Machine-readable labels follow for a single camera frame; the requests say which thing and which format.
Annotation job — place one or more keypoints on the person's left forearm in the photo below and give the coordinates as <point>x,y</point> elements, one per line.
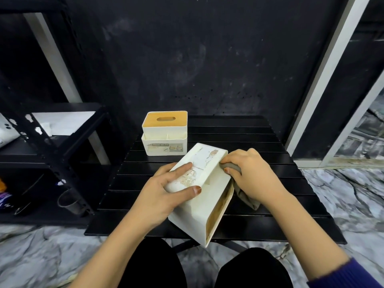
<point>105,260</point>

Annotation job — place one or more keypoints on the grey metal cup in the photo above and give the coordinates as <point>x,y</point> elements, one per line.
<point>72,203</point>

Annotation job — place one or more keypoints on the orange snack packet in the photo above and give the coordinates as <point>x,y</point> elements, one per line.
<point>2,185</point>

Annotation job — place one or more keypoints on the white board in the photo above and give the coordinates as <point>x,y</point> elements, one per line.
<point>69,122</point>

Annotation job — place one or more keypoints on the purple snack packet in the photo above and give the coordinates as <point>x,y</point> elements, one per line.
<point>5,199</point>

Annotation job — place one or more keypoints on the black table leg frame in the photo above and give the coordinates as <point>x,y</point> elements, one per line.
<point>192,244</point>

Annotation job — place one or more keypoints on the person's black trousers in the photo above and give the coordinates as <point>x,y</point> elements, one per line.
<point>150,266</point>

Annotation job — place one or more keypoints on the person's right hand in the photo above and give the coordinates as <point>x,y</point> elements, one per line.
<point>258,179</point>

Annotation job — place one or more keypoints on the black metal shelf rack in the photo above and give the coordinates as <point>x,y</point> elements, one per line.
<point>55,161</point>

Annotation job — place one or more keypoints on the person's right forearm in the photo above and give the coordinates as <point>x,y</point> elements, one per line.
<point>318,239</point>

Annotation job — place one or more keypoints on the person's left hand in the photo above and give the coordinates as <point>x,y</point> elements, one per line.
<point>153,203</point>

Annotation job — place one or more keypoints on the white handheld controller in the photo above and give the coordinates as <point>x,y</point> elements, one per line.
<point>7,131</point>

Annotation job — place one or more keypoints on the white frame post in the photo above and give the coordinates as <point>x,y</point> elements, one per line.
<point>54,56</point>

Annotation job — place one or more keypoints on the person's purple sweater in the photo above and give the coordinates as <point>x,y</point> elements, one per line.
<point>345,277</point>

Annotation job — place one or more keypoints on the grey cleaning cloth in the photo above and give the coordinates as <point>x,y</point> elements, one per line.
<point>249,197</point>

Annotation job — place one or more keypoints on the white door frame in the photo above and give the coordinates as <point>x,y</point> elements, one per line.
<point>327,74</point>

